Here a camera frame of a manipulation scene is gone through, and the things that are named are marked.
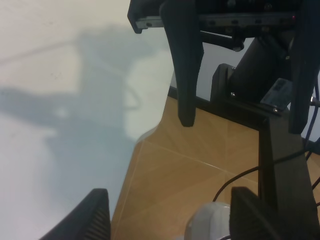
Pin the black metal table frame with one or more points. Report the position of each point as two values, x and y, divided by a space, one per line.
284 182

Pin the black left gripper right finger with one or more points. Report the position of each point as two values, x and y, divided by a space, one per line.
251 219

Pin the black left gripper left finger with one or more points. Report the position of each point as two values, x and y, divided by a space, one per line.
89 220

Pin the grey white caster wheel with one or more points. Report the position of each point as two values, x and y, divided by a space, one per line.
209 222

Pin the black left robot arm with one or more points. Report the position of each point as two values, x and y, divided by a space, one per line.
277 25

